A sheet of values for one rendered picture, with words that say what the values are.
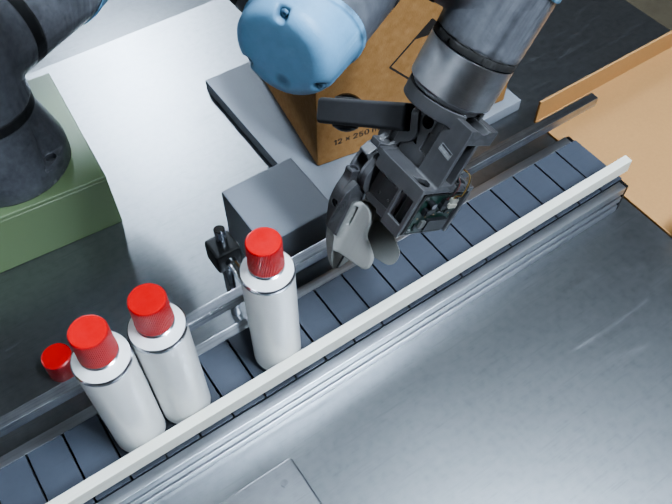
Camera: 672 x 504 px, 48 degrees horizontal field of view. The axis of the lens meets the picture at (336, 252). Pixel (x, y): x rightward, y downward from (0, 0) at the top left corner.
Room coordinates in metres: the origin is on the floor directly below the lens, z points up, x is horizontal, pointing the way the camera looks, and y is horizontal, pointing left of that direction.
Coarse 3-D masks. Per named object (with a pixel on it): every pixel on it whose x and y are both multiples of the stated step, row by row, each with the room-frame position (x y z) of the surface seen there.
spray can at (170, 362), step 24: (144, 288) 0.34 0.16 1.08; (144, 312) 0.31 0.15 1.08; (168, 312) 0.32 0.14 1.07; (144, 336) 0.31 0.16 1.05; (168, 336) 0.31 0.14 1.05; (144, 360) 0.30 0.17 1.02; (168, 360) 0.30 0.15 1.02; (192, 360) 0.32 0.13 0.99; (168, 384) 0.30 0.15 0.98; (192, 384) 0.31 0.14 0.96; (168, 408) 0.30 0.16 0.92; (192, 408) 0.31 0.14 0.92
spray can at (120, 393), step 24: (72, 336) 0.29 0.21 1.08; (96, 336) 0.29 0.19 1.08; (120, 336) 0.32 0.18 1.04; (72, 360) 0.29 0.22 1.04; (96, 360) 0.28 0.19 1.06; (120, 360) 0.29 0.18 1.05; (96, 384) 0.27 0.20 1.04; (120, 384) 0.28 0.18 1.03; (144, 384) 0.30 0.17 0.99; (96, 408) 0.28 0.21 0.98; (120, 408) 0.27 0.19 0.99; (144, 408) 0.28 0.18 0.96; (120, 432) 0.27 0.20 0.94; (144, 432) 0.28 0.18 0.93
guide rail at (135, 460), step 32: (576, 192) 0.58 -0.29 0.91; (512, 224) 0.54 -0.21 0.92; (480, 256) 0.50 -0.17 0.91; (416, 288) 0.45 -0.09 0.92; (352, 320) 0.41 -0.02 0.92; (320, 352) 0.37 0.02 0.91; (256, 384) 0.33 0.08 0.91; (192, 416) 0.30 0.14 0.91; (224, 416) 0.30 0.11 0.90; (160, 448) 0.27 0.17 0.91; (96, 480) 0.23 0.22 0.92
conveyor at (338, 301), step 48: (576, 144) 0.70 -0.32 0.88; (528, 192) 0.61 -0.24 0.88; (432, 240) 0.54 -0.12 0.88; (480, 240) 0.54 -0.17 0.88; (336, 288) 0.47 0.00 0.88; (384, 288) 0.47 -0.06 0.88; (240, 336) 0.41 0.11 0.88; (240, 384) 0.35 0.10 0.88; (288, 384) 0.35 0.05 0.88; (96, 432) 0.29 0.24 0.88; (0, 480) 0.25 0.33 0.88; (48, 480) 0.25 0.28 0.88
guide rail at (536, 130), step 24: (552, 120) 0.66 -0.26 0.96; (504, 144) 0.62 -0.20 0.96; (480, 168) 0.59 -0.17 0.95; (240, 288) 0.42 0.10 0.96; (192, 312) 0.39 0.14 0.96; (216, 312) 0.39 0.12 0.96; (72, 384) 0.31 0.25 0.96; (24, 408) 0.28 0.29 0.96; (48, 408) 0.29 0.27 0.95; (0, 432) 0.26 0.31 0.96
